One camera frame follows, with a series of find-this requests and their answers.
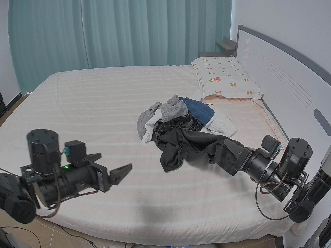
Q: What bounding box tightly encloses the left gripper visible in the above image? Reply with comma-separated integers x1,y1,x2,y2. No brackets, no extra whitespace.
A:
35,153,133,209

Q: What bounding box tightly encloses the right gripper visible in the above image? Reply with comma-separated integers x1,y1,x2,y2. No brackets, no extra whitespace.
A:
224,138,281,188

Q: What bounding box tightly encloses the black T-shirt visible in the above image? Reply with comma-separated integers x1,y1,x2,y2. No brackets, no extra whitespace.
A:
155,127,245,177

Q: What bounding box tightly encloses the bed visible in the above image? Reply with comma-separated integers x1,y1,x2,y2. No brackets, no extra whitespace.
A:
0,25,331,246

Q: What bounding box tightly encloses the pile of clothes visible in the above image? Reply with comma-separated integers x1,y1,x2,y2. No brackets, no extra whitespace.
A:
137,95,236,143

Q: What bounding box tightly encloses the white printed pillow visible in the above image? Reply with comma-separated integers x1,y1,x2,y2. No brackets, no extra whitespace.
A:
191,56,265,99

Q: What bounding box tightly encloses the grey bedside table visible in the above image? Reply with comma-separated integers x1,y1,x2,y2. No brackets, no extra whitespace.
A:
199,36,237,59

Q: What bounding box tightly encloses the blue-green curtain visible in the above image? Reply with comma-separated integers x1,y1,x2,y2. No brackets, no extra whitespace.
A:
8,0,90,94
81,0,232,69

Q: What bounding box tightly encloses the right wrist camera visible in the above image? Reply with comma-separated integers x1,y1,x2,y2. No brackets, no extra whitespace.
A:
261,135,283,159

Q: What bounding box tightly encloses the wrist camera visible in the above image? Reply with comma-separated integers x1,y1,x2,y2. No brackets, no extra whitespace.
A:
63,140,89,168
261,135,283,159

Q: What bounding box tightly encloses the black cable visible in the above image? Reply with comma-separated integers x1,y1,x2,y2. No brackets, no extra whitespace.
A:
53,224,97,248
36,198,62,218
0,226,42,248
255,182,291,220

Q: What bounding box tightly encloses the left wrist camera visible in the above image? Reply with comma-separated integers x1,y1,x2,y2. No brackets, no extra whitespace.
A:
63,140,89,168

